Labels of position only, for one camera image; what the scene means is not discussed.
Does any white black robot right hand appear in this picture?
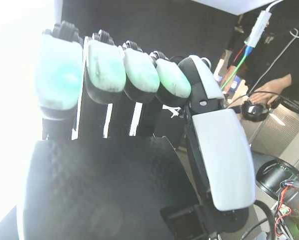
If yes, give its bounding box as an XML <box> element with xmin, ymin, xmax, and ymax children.
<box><xmin>15</xmin><ymin>21</ymin><xmax>257</xmax><ymax>240</ymax></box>

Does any round black glossy device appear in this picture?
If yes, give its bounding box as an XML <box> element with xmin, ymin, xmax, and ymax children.
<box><xmin>240</xmin><ymin>98</ymin><xmax>270</xmax><ymax>123</ymax></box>

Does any grey vented box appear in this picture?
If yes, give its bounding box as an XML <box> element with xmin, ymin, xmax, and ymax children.
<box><xmin>250</xmin><ymin>104</ymin><xmax>299</xmax><ymax>173</ymax></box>

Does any bare human hand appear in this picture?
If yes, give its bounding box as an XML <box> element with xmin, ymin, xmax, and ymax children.
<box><xmin>249</xmin><ymin>74</ymin><xmax>293</xmax><ymax>108</ymax></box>

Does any white adapter box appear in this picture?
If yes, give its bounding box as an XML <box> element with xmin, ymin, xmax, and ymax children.
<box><xmin>246</xmin><ymin>9</ymin><xmax>273</xmax><ymax>48</ymax></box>

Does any thin black hand cable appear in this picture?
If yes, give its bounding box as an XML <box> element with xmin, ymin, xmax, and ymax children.
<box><xmin>239</xmin><ymin>199</ymin><xmax>278</xmax><ymax>240</ymax></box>

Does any black robot frame with wires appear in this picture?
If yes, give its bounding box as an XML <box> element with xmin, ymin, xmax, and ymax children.
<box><xmin>255</xmin><ymin>159</ymin><xmax>299</xmax><ymax>240</ymax></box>

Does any green cable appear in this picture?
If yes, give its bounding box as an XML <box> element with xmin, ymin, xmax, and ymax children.
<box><xmin>220</xmin><ymin>46</ymin><xmax>252</xmax><ymax>90</ymax></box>

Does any red cable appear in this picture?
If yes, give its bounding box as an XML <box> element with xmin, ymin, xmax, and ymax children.
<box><xmin>233</xmin><ymin>44</ymin><xmax>247</xmax><ymax>63</ymax></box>

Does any white cable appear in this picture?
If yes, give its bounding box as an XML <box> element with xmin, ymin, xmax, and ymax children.
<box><xmin>249</xmin><ymin>27</ymin><xmax>299</xmax><ymax>95</ymax></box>

